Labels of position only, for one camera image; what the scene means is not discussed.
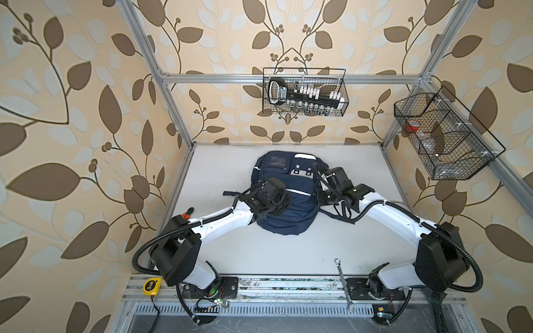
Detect navy blue school backpack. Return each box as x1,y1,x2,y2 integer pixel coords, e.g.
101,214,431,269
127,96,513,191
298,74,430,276
234,151,344,235

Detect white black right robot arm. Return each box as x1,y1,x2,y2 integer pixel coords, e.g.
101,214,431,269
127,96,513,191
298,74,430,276
312,163,484,332

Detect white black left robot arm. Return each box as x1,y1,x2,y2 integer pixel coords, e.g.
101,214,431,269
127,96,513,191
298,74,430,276
132,178,291,325

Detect orange black pliers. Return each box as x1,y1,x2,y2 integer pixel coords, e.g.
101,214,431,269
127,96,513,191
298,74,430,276
181,207,194,221

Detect red cap clear bottle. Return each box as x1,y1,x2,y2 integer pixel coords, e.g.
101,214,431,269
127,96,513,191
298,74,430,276
404,119,435,148

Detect silver combination wrench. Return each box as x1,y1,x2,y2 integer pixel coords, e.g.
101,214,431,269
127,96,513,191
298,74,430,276
334,258,354,313

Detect black adjustable wrench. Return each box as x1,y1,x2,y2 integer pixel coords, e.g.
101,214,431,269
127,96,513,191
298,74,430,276
422,287,449,333

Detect yellow tape measure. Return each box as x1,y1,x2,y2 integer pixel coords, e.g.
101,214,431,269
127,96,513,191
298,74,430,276
142,277,162,298

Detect socket set black rail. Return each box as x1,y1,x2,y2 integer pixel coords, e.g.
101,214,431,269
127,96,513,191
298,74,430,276
262,76,349,112

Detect black wire basket back wall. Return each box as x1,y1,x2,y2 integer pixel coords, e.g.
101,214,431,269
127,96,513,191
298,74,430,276
262,67,349,117

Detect black wire basket wall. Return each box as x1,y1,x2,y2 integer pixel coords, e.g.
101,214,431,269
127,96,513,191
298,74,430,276
394,87,506,180
262,67,349,117

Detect black wire basket right wall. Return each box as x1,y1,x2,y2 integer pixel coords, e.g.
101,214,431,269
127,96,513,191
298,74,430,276
394,87,506,180

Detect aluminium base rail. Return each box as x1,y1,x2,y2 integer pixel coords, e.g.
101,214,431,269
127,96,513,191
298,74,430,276
120,273,467,317

